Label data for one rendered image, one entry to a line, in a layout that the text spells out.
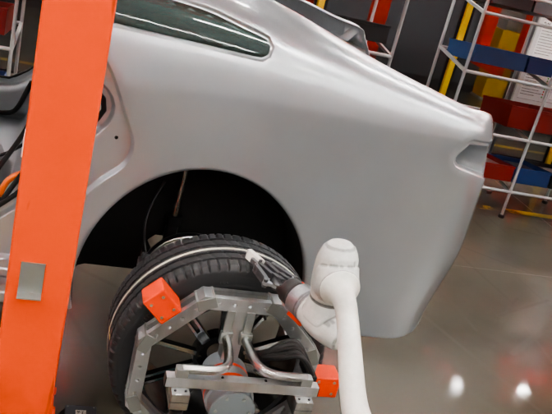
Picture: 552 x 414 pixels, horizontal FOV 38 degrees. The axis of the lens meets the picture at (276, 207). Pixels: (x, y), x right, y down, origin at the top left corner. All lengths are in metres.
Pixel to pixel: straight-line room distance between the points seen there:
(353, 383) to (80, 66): 0.96
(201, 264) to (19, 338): 0.53
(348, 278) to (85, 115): 0.74
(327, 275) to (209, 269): 0.45
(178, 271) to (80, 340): 1.75
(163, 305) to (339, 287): 0.53
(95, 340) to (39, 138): 2.16
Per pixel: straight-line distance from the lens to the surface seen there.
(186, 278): 2.27
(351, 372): 1.85
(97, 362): 3.85
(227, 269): 2.27
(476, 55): 6.83
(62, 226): 2.05
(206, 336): 2.40
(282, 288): 2.17
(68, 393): 3.64
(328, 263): 1.96
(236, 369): 2.31
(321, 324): 2.04
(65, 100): 1.93
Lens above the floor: 2.17
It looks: 21 degrees down
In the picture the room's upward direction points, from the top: 14 degrees clockwise
